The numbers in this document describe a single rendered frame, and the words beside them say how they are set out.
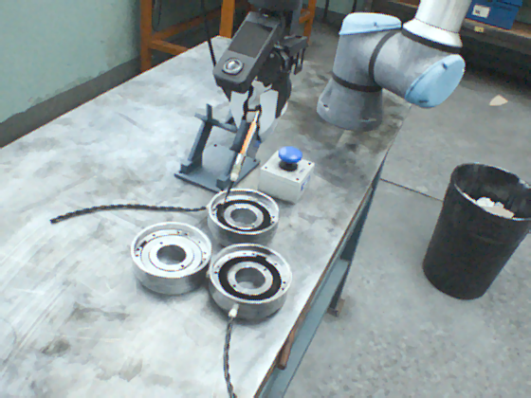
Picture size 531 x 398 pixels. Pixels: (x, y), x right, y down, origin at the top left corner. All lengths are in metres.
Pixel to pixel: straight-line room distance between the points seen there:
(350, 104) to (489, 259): 0.96
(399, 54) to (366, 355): 1.02
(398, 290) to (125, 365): 1.44
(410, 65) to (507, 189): 1.13
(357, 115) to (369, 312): 0.90
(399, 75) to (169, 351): 0.65
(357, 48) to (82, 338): 0.74
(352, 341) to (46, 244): 1.17
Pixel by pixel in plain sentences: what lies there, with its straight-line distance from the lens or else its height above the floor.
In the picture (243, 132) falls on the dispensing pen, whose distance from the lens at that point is 0.71.
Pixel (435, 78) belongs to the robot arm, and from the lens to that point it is 0.94.
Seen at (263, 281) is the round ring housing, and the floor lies 0.82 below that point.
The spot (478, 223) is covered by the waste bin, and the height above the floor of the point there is 0.37.
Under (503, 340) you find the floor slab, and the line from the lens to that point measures 1.94.
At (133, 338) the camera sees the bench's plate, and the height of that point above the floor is 0.80.
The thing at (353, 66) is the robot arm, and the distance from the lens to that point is 1.04.
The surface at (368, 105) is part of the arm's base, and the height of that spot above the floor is 0.85.
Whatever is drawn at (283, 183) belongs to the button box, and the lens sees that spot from 0.80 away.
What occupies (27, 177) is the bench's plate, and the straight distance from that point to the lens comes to 0.87.
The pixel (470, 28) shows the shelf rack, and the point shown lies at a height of 0.41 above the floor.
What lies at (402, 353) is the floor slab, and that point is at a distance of 1.72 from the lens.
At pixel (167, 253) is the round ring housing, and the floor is 0.81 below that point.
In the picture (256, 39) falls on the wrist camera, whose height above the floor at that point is 1.08.
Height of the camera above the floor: 1.28
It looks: 37 degrees down
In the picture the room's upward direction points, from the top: 9 degrees clockwise
